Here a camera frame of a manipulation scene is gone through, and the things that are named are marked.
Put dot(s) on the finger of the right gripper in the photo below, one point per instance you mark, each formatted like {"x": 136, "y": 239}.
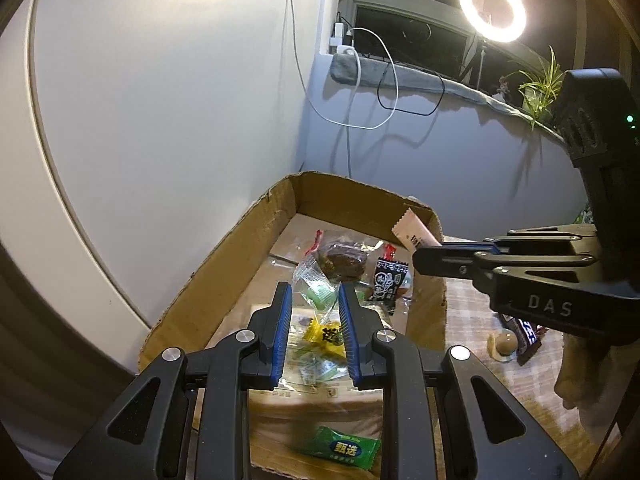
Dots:
{"x": 550, "y": 240}
{"x": 450, "y": 259}

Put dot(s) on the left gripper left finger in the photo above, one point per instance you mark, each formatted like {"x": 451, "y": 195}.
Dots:
{"x": 186, "y": 414}

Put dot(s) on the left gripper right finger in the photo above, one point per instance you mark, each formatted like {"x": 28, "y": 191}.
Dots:
{"x": 445, "y": 402}

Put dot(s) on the pink snack packet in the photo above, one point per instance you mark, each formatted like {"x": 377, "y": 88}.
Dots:
{"x": 413, "y": 233}

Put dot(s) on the black patterned snack packet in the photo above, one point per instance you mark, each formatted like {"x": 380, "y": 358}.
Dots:
{"x": 388, "y": 276}

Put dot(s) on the brown egg vacuum pack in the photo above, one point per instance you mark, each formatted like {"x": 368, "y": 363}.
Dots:
{"x": 502, "y": 346}

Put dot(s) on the Snickers bar Chinese label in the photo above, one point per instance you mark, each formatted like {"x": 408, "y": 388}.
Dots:
{"x": 526, "y": 337}

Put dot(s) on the clear red date pack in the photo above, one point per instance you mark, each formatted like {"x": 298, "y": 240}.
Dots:
{"x": 348, "y": 256}

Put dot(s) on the dark green candy packet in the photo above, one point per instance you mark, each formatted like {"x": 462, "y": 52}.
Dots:
{"x": 346, "y": 449}

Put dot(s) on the small clear green candy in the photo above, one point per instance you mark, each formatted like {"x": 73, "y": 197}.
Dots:
{"x": 314, "y": 287}

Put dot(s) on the yellow candy packet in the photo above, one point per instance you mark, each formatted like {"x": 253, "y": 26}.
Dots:
{"x": 326, "y": 337}

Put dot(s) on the clear packaged bread slice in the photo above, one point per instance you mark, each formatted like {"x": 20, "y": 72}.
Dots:
{"x": 328, "y": 399}

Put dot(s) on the light green candy wrapper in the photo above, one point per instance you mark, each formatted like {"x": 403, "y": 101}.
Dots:
{"x": 310, "y": 373}

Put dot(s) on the plaid beige tablecloth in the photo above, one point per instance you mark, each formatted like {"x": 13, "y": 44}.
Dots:
{"x": 563, "y": 386}

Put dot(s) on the potted spider plant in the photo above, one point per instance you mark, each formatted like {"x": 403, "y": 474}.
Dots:
{"x": 541, "y": 88}

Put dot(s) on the grey windowsill mat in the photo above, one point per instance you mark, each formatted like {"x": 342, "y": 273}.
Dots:
{"x": 377, "y": 75}

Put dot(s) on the white power strip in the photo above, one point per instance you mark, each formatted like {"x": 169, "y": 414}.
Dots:
{"x": 340, "y": 41}

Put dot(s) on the ring light tripod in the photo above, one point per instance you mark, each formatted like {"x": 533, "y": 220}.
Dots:
{"x": 474, "y": 69}

